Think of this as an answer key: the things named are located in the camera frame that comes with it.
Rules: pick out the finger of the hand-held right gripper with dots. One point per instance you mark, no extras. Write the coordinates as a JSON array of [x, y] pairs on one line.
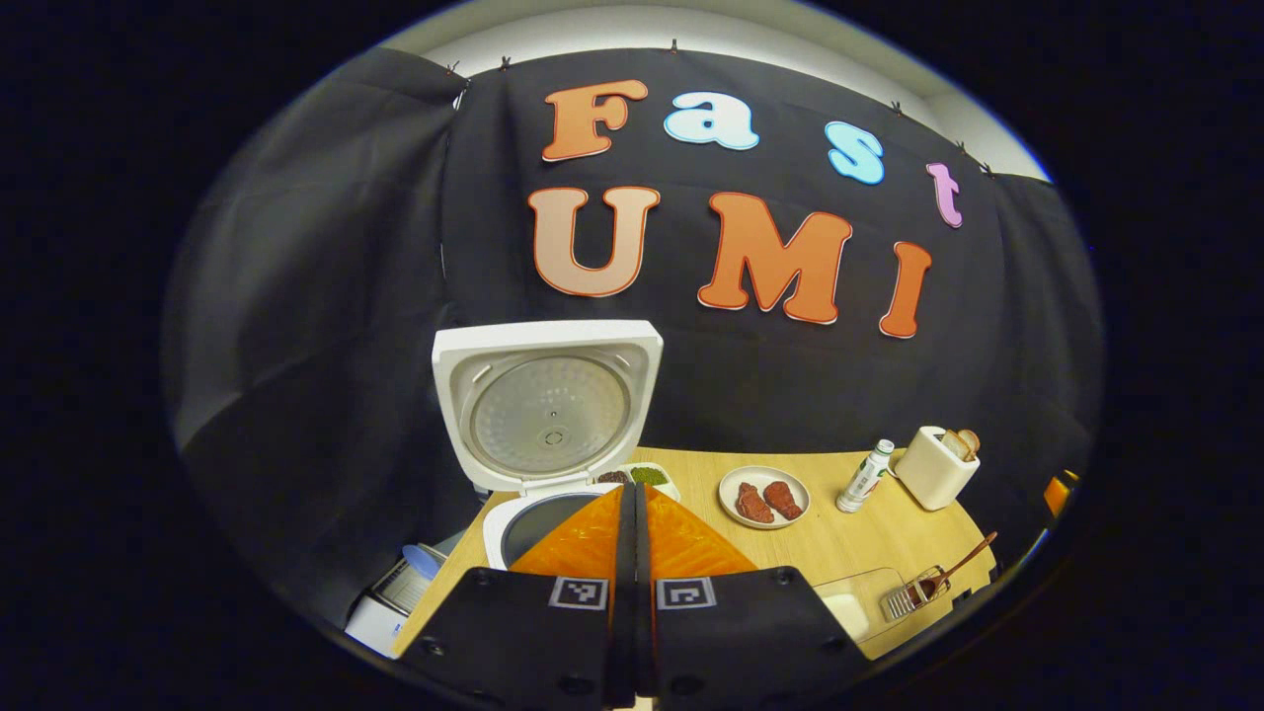
[[1059, 494]]

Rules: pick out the clear box of rice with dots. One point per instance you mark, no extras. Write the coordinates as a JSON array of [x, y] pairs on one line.
[[849, 612]]

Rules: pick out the cream toaster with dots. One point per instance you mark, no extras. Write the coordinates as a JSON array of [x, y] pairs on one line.
[[928, 474]]

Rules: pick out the brown wooden spoon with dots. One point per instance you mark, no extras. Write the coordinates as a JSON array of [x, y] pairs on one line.
[[963, 558]]

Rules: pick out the white box with blue part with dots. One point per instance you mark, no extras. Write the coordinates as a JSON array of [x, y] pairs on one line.
[[390, 602]]

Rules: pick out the white divided bean dish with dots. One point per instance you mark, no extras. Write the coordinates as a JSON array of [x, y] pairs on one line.
[[647, 475]]

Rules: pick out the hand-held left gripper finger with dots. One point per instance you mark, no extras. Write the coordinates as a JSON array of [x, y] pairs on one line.
[[626, 612], [644, 612]]

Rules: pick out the bread slice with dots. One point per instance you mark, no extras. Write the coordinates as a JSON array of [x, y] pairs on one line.
[[972, 439], [956, 444]]

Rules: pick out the white round plate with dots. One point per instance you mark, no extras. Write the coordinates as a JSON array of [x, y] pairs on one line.
[[736, 484]]

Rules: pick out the white rice cooker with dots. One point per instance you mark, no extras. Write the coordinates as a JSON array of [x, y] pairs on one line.
[[548, 415]]

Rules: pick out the red meat piece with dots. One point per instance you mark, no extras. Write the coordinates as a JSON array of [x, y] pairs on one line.
[[783, 499], [753, 503]]

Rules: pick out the white drink bottle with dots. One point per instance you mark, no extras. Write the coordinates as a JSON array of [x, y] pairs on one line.
[[864, 479]]

